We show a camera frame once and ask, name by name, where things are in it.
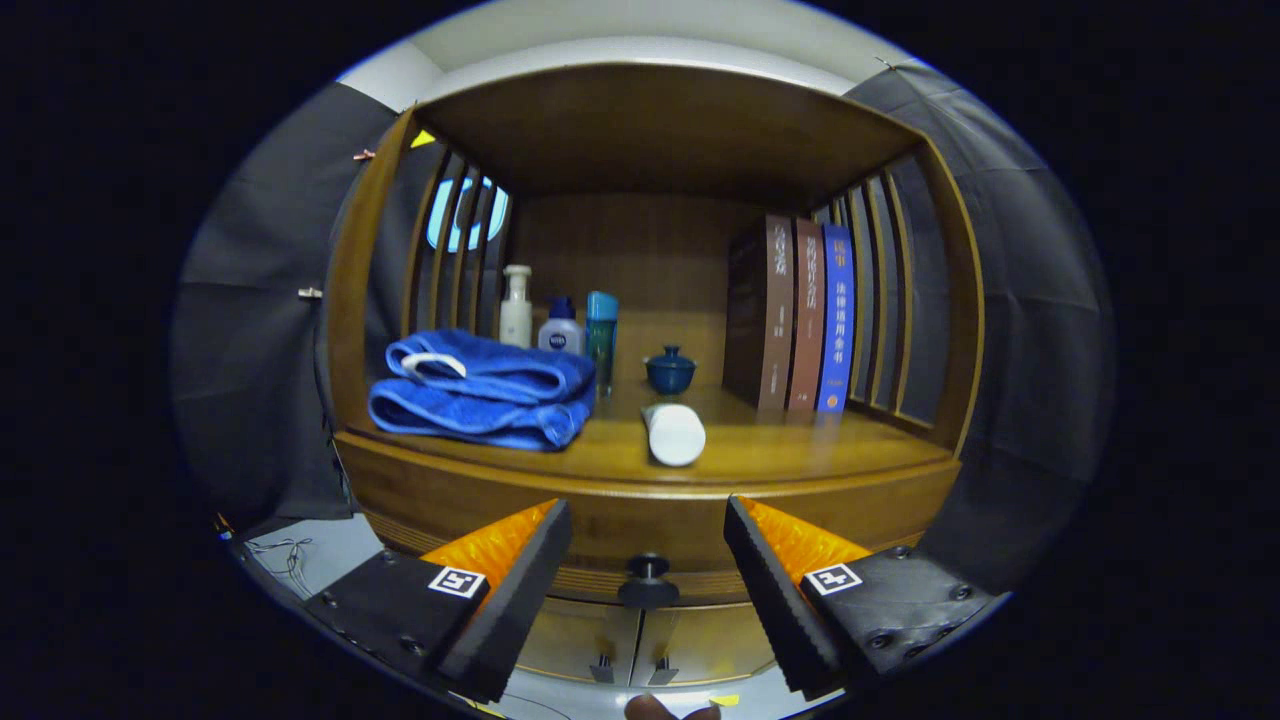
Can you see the blue lidded teacup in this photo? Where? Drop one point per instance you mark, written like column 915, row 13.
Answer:
column 670, row 375

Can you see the wooden drawer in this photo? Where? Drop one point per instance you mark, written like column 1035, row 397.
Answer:
column 650, row 530

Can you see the wooden countertop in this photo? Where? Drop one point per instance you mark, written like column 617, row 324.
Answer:
column 780, row 440

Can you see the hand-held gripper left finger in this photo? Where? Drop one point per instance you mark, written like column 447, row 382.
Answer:
column 520, row 590

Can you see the blue folded towel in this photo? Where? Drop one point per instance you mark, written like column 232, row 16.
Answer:
column 480, row 400

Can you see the reddish brown book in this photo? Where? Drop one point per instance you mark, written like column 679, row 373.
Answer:
column 806, row 320

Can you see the white pump bottle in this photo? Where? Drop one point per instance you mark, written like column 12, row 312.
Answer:
column 516, row 315

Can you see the teal bottle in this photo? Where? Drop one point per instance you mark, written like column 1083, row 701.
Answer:
column 602, row 340

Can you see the white blue-capped lotion bottle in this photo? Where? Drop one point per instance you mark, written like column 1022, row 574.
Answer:
column 560, row 335

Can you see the blue book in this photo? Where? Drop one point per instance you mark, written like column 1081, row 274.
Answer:
column 836, row 320

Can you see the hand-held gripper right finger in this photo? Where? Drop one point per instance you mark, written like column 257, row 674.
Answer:
column 775, row 590

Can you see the wooden cabinet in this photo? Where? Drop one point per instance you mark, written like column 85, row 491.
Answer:
column 660, row 130

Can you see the white green cleanser tube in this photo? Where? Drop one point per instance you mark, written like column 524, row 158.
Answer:
column 675, row 435

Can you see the dark brown book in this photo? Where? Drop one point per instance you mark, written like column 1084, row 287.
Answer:
column 770, row 320

